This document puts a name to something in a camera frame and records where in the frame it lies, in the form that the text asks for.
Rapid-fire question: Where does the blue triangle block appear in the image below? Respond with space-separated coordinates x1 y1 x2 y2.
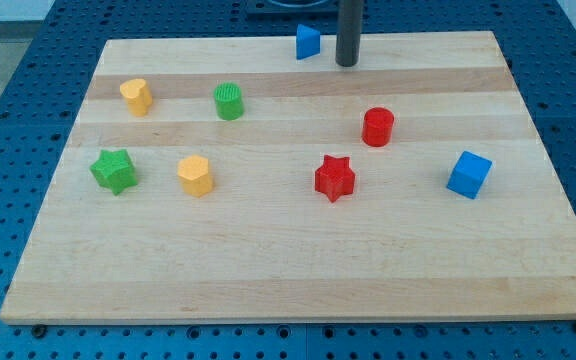
295 24 321 60

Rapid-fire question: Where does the red star block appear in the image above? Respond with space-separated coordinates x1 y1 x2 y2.
314 155 355 203

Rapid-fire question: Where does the wooden board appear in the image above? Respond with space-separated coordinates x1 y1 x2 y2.
0 31 576 325

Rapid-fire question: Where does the yellow hexagon block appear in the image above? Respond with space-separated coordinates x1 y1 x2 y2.
177 155 214 197

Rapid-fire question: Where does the green cylinder block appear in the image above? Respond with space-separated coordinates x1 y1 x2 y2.
213 82 244 121

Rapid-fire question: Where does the red cylinder block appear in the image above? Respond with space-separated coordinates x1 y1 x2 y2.
361 107 395 147

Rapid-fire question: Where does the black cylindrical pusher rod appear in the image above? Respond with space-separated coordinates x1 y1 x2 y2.
335 0 364 67

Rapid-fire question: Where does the yellow heart block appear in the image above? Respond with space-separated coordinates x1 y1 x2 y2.
120 78 153 117

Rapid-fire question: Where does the green star block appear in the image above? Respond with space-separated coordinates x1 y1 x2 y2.
89 149 138 195

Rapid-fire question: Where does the blue cube block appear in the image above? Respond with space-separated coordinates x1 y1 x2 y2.
446 151 492 199

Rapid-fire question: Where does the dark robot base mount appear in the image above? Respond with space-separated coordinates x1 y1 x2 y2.
244 0 338 17

